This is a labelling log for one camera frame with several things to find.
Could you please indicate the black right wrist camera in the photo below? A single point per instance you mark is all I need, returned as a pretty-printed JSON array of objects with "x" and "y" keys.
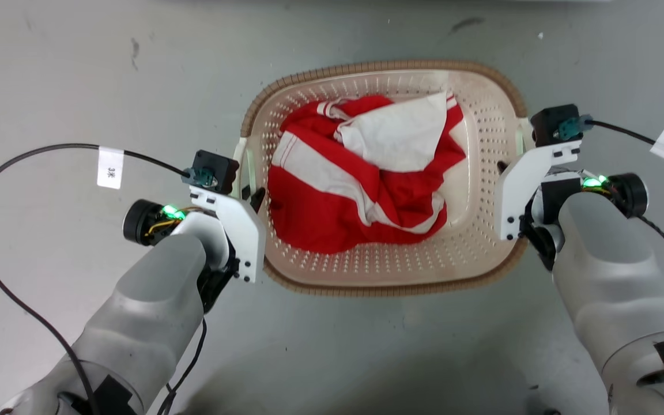
[{"x": 554, "y": 124}]

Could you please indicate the red and white garment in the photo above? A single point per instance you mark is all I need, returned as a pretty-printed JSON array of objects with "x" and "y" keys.
[{"x": 332, "y": 219}]

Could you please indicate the white camera bracket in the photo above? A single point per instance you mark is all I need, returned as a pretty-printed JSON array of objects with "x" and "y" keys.
[
  {"x": 242, "y": 230},
  {"x": 519, "y": 184}
]

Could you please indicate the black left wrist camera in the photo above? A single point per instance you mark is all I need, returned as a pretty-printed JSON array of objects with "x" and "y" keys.
[{"x": 217, "y": 168}]

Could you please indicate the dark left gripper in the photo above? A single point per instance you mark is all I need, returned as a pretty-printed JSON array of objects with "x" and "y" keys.
[{"x": 217, "y": 285}]

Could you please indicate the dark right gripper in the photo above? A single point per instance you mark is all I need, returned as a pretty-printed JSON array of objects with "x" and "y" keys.
[{"x": 552, "y": 202}]

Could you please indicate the white right camera bracket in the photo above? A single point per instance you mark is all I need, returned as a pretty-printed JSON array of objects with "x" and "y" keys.
[{"x": 519, "y": 184}]

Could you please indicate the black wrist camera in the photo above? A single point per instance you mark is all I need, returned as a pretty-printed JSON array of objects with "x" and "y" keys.
[
  {"x": 554, "y": 124},
  {"x": 217, "y": 168}
]

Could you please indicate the white left camera bracket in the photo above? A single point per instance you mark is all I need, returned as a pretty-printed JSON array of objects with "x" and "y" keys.
[{"x": 242, "y": 230}]

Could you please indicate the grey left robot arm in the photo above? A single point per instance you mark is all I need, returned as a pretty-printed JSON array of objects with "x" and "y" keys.
[{"x": 147, "y": 311}]

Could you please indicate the beige plastic laundry basket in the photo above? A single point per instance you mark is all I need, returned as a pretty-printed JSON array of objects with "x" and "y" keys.
[{"x": 378, "y": 271}]

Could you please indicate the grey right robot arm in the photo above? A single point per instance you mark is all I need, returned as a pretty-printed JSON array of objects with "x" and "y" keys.
[{"x": 614, "y": 271}]

